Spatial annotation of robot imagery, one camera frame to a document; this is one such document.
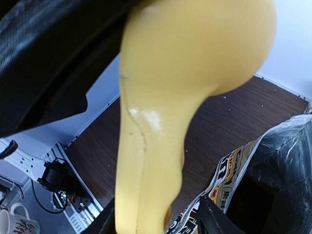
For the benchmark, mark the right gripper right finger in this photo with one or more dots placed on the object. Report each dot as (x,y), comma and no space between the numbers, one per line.
(211,220)

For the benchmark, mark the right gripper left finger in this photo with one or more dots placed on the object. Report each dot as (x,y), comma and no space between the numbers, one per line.
(105,221)

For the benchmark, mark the brown pet food bag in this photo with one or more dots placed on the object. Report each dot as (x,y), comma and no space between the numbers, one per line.
(263,187)

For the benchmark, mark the yellow plastic scoop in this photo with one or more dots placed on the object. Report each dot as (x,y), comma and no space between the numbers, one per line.
(175,54)

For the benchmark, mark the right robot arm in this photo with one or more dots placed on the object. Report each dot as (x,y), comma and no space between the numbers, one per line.
(51,53)

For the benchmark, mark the white patterned mug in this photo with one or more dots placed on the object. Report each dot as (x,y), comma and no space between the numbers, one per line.
(12,223)

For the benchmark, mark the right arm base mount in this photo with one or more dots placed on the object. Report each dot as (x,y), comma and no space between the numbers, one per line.
(59,178)

